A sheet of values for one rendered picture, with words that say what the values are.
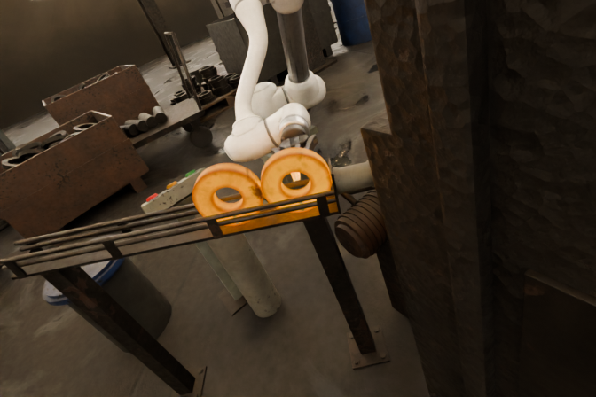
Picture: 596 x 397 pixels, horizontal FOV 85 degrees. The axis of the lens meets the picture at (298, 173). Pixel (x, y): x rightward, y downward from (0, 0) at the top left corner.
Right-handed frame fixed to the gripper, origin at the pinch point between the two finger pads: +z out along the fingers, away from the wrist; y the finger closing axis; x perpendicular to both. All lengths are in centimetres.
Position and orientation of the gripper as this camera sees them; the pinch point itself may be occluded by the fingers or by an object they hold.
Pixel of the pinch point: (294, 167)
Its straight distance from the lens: 74.7
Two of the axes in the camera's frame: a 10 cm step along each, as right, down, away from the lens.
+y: -9.5, 3.0, 1.4
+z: 0.1, 4.6, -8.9
